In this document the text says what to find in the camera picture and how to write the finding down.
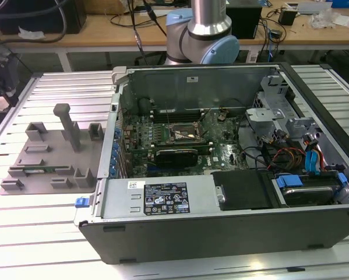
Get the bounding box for black box with blue edge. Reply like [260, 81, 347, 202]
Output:
[225, 5, 264, 40]

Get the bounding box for metal socket cover frame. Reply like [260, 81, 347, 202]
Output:
[191, 119, 207, 138]

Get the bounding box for green motherboard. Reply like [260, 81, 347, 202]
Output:
[118, 108, 251, 179]

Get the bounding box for blue data cable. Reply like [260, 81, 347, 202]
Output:
[304, 148, 323, 176]

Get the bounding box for crumpled white tissue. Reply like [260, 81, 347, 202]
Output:
[17, 26, 46, 42]

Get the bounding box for grey parts rack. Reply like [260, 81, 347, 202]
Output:
[0, 103, 107, 195]

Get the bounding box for grey plastic case latch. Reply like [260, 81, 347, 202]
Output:
[111, 66, 129, 86]

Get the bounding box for large black box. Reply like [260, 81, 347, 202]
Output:
[0, 0, 87, 35]

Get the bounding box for grey power supply unit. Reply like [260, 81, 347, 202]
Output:
[100, 176, 221, 219]

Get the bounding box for wooden desk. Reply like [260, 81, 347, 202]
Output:
[0, 7, 349, 72]

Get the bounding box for red data cable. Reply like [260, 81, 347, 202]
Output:
[316, 148, 334, 173]

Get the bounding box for small black cube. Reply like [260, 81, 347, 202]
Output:
[278, 8, 297, 26]

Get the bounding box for multicoloured power wire bundle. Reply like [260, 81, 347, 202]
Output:
[267, 147, 306, 173]

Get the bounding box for hard disk in blue carrier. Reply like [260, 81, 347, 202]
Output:
[274, 172, 349, 207]

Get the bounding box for open dark PC case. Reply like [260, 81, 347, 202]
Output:
[73, 62, 349, 265]

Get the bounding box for silver metal drive cage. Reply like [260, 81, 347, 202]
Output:
[245, 74, 326, 152]

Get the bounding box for clear crumpled plastic bag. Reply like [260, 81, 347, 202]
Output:
[310, 8, 338, 30]

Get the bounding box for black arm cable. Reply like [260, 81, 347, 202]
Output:
[126, 0, 169, 67]

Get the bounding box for black graphics card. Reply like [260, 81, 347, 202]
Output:
[156, 148, 199, 169]

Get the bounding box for CPU socket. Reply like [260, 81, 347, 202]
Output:
[170, 121, 200, 144]

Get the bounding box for RAM slot with black clips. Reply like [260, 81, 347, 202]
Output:
[155, 145, 213, 150]
[150, 112, 202, 117]
[150, 118, 202, 123]

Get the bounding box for green RAM stick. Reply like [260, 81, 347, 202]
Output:
[22, 166, 70, 173]

